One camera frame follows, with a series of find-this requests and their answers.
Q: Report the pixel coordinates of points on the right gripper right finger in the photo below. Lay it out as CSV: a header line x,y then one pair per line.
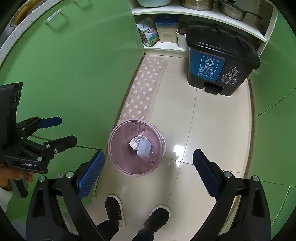
x,y
252,218

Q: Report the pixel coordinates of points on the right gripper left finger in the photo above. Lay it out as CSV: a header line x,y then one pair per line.
x,y
46,220

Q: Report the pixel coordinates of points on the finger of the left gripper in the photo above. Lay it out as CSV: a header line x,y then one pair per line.
x,y
47,150
29,126

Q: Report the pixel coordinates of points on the left hand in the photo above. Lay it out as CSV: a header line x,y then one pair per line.
x,y
7,173

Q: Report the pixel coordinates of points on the left black shoe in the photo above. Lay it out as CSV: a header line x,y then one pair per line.
x,y
114,210

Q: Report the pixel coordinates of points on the black shoe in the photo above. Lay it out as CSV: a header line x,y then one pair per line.
x,y
114,210
159,216

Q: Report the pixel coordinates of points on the green cabinet doors right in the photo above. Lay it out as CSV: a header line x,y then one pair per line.
x,y
273,148

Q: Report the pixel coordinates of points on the green cabinet doors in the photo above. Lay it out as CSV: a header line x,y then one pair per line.
x,y
76,60
273,148

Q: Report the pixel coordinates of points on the green cabinet doors left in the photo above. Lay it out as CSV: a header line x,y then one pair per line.
x,y
76,60

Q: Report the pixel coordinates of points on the pink plastic waste basket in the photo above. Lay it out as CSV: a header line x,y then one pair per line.
x,y
125,158

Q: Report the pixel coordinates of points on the crumpled white paper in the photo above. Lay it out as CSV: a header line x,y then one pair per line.
x,y
141,145

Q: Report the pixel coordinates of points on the right black shoe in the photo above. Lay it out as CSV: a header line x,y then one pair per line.
x,y
159,216

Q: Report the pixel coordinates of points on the pink polka dot mat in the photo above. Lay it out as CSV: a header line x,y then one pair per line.
x,y
142,94

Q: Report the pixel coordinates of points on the printed food bag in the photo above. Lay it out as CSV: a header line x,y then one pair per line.
x,y
148,32

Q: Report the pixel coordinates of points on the white shelf unit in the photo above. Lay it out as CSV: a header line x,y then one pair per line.
x,y
258,31

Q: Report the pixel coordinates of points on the black blue pedal bin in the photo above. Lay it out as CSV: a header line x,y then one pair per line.
x,y
220,59

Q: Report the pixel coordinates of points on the beige blue-lidded container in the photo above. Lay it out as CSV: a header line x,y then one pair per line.
x,y
167,26

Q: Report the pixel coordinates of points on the light blue basin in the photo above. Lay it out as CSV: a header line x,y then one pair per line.
x,y
153,3

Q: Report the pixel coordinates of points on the steel pot on shelf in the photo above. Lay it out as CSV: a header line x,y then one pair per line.
x,y
199,5

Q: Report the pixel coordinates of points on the steel pan with handle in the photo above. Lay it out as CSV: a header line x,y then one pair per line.
x,y
229,8

